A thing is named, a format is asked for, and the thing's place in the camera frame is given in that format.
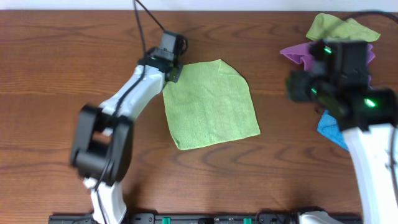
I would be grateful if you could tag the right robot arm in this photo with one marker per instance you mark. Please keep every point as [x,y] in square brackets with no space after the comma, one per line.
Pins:
[367,119]

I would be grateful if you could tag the blue microfiber cloth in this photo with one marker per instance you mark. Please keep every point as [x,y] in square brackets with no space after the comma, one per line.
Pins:
[328,127]

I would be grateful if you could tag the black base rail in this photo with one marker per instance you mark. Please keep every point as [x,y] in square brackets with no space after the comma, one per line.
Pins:
[148,218]

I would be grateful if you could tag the light green microfiber cloth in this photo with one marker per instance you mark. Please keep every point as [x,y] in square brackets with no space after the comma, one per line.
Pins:
[210,104]

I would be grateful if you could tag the purple microfiber cloth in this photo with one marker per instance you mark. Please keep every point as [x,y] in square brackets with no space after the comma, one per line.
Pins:
[300,54]

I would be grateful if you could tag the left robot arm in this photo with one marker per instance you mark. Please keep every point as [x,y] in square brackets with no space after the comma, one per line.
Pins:
[102,146]

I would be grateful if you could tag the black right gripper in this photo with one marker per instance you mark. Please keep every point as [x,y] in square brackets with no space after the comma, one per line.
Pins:
[300,86]

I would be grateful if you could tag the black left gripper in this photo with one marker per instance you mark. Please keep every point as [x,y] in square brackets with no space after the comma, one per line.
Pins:
[175,72]

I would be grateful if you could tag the olive green cloth at back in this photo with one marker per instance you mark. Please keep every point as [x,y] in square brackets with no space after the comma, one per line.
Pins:
[327,26]

